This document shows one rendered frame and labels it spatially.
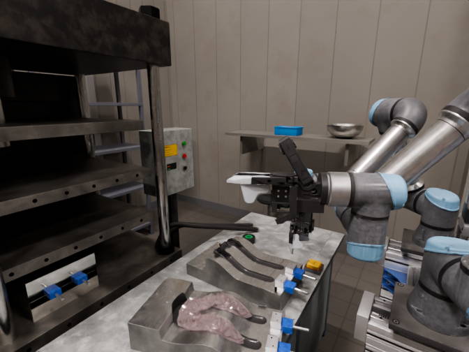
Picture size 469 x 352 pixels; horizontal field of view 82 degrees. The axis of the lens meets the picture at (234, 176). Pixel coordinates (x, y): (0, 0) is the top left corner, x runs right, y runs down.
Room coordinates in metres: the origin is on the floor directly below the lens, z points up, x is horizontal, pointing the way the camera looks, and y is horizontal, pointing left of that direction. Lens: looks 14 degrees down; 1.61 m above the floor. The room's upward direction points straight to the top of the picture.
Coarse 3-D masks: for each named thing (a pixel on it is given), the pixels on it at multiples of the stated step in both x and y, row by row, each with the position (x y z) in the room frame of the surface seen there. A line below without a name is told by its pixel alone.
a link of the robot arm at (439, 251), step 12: (432, 240) 0.65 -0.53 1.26; (444, 240) 0.65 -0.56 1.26; (456, 240) 0.65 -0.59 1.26; (432, 252) 0.63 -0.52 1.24; (444, 252) 0.61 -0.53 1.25; (456, 252) 0.59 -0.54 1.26; (468, 252) 0.58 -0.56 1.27; (432, 264) 0.62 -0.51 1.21; (444, 264) 0.59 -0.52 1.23; (420, 276) 0.66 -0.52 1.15; (432, 276) 0.61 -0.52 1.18; (432, 288) 0.61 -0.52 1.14
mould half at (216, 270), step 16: (240, 240) 1.27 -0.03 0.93; (208, 256) 1.12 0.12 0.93; (240, 256) 1.16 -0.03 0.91; (256, 256) 1.19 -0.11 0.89; (272, 256) 1.20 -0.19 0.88; (192, 272) 1.16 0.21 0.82; (208, 272) 1.10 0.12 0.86; (224, 272) 1.05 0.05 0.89; (240, 272) 1.06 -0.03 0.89; (272, 272) 1.06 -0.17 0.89; (224, 288) 1.05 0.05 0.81; (240, 288) 1.01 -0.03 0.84; (256, 288) 0.97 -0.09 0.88; (272, 288) 0.95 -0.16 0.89; (256, 304) 0.96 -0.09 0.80; (272, 304) 0.92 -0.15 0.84
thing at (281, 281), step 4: (280, 276) 0.99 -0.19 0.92; (284, 276) 0.99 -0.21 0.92; (276, 280) 0.96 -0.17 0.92; (280, 280) 0.96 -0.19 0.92; (284, 280) 0.96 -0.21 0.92; (288, 280) 0.98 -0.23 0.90; (276, 284) 0.96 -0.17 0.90; (280, 284) 0.96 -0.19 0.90; (284, 284) 0.96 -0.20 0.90; (288, 284) 0.96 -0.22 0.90; (292, 284) 0.96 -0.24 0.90; (296, 284) 0.96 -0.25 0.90; (284, 288) 0.95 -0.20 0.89; (288, 288) 0.94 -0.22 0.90; (292, 288) 0.93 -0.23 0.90; (296, 288) 0.94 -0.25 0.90; (288, 292) 0.94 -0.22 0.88; (292, 292) 0.93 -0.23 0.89; (300, 292) 0.93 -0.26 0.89; (304, 292) 0.92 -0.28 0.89
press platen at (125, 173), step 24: (0, 168) 1.39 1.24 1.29; (24, 168) 1.39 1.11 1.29; (48, 168) 1.39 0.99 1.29; (72, 168) 1.39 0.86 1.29; (96, 168) 1.39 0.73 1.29; (120, 168) 1.39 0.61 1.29; (144, 168) 1.39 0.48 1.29; (0, 192) 0.98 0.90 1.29; (24, 192) 0.98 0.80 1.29; (48, 192) 1.00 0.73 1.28; (72, 192) 1.07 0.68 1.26; (0, 216) 0.87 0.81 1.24
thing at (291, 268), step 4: (288, 264) 1.08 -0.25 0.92; (292, 264) 1.08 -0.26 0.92; (296, 264) 1.08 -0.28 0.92; (288, 268) 1.05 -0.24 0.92; (292, 268) 1.05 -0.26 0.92; (296, 268) 1.07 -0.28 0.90; (288, 272) 1.05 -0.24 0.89; (292, 272) 1.04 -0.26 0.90; (296, 272) 1.04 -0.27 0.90; (300, 272) 1.04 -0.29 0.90; (304, 272) 1.05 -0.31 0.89; (296, 276) 1.03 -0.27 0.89; (300, 276) 1.02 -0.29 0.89; (304, 276) 1.03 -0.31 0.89; (308, 276) 1.02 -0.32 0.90
